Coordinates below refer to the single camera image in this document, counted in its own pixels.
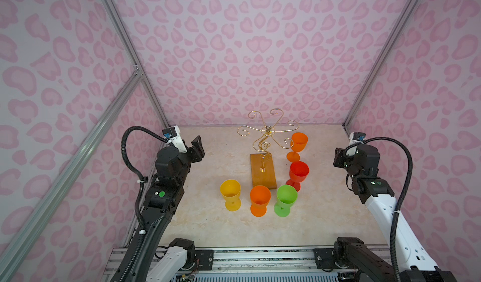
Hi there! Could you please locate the wooden rack base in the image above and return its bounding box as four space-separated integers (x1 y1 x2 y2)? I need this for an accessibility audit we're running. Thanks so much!
250 153 278 189

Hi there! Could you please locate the gold wire glass rack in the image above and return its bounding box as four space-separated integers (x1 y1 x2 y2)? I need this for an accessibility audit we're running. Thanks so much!
237 108 299 154

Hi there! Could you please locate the red wine glass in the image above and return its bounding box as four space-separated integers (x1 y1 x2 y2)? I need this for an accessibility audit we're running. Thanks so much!
286 161 309 192

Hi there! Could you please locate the orange wine glass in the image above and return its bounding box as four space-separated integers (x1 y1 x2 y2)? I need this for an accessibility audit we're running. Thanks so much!
286 132 308 163
250 186 271 218

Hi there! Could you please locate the aluminium frame left post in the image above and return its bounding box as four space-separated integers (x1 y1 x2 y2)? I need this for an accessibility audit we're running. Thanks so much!
100 0 170 127

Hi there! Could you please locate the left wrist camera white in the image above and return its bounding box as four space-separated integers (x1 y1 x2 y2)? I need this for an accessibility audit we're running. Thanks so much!
162 125 187 153

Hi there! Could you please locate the aluminium frame post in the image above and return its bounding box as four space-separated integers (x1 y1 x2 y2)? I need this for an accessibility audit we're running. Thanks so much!
100 0 170 127
343 0 422 135

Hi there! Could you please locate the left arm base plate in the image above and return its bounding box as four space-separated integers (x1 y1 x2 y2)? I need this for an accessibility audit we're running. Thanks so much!
179 249 214 271

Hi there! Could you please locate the aluminium frame diagonal strut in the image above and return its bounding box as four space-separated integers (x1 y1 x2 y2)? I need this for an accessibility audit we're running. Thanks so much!
1 73 143 281

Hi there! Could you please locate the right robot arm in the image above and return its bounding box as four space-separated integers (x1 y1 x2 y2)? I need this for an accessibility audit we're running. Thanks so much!
333 141 456 281

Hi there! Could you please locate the yellow wine glass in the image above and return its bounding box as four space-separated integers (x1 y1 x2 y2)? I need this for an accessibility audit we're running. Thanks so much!
220 179 242 212

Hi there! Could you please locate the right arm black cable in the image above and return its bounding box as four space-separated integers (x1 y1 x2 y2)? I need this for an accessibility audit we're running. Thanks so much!
343 136 414 282

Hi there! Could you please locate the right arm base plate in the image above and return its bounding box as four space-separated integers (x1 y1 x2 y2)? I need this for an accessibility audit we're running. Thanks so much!
314 243 377 273

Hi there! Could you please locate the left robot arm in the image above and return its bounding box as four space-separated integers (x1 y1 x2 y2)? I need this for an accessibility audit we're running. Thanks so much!
112 126 205 281

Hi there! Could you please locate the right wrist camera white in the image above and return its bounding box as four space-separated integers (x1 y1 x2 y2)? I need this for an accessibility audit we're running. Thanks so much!
345 132 367 157

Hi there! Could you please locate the aluminium mounting rail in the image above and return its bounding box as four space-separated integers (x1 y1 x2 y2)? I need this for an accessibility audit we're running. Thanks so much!
100 244 431 282

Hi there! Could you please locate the green wine glass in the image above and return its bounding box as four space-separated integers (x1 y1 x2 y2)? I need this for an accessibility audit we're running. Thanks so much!
274 185 298 218

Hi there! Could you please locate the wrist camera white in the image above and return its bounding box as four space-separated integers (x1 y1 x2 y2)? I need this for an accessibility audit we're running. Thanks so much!
345 132 367 157
162 125 187 153

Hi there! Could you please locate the aluminium frame right post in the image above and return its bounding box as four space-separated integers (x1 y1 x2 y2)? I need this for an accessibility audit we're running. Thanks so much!
343 0 422 135

